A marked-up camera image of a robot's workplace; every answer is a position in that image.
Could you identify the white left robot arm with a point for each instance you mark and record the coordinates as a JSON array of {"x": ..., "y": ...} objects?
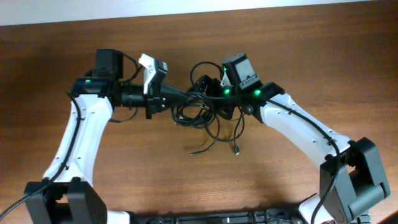
[{"x": 66, "y": 193}]

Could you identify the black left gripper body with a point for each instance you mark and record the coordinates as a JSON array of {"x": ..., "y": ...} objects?
[{"x": 153, "y": 101}]

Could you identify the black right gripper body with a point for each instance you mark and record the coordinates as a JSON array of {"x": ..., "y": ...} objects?
[{"x": 225, "y": 98}]

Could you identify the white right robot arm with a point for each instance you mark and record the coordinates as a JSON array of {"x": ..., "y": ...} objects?
[{"x": 352, "y": 176}]

